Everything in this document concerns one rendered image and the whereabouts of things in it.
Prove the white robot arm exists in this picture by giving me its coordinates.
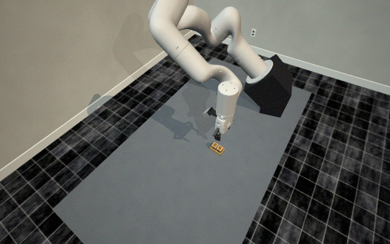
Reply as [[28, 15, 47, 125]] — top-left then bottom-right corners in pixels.
[[148, 0, 273, 119]]

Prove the tan number cube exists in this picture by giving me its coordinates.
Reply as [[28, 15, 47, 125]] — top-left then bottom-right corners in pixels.
[[216, 145, 223, 153], [211, 142, 219, 150]]

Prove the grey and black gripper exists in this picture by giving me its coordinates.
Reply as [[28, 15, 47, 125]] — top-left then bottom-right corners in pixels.
[[213, 116, 233, 141]]

